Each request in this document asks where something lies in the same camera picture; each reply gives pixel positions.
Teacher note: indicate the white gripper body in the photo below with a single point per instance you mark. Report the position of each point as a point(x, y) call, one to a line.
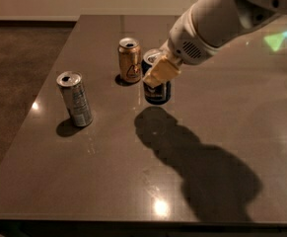
point(186, 42)

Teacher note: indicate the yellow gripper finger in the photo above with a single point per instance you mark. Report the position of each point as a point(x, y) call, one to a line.
point(163, 68)

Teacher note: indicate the blue pepsi can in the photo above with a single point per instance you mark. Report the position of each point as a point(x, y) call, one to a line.
point(162, 93)

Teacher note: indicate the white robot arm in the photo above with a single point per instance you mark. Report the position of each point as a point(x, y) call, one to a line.
point(241, 17)

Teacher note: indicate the orange soda can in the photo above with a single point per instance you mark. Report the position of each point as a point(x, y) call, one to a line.
point(129, 55)

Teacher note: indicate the silver energy drink can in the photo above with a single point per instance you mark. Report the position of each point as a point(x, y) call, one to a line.
point(74, 96)

